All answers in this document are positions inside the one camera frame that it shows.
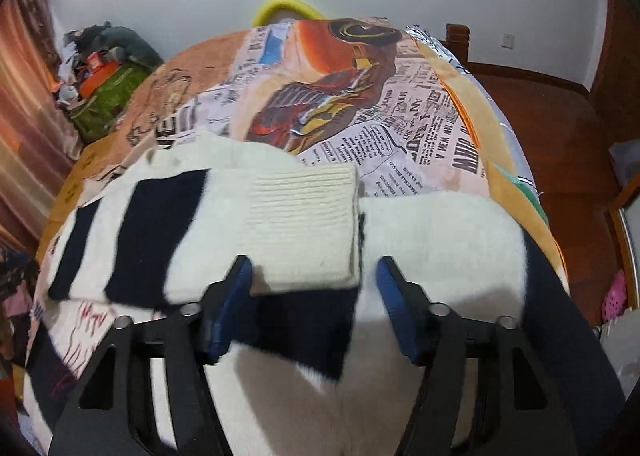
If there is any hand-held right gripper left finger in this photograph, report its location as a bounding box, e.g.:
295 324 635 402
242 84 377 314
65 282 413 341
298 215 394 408
47 254 256 456

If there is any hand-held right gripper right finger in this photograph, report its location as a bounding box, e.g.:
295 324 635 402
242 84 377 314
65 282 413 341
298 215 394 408
376 256 581 456

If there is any white and navy towel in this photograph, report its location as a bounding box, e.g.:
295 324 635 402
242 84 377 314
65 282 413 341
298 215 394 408
22 131 628 456

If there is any pile of clothes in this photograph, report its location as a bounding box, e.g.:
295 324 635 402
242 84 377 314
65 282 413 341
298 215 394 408
0 246 41 387

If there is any pink clog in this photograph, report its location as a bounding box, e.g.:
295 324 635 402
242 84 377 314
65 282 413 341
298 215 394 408
601 270 628 323

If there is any green patterned storage box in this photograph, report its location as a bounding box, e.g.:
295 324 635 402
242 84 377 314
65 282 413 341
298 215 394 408
70 61 163 144

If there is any orange box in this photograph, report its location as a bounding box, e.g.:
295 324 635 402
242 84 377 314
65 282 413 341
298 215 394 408
80 52 121 97

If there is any white plastic bag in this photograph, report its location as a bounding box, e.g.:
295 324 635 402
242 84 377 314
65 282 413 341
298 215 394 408
609 138 640 187

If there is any pile of clutter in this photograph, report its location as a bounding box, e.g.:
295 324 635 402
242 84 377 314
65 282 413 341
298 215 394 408
52 28 101 107

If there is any striped curtain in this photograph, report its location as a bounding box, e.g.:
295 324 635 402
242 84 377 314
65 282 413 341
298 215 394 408
0 0 83 257

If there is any grey plush toy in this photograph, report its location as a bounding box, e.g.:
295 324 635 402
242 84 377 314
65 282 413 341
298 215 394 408
82 26 163 68

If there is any yellow foam tube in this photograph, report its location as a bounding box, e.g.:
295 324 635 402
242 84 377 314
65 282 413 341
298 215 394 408
251 0 326 28

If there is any wooden bed post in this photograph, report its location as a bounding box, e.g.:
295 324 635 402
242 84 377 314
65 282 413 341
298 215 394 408
445 23 471 74

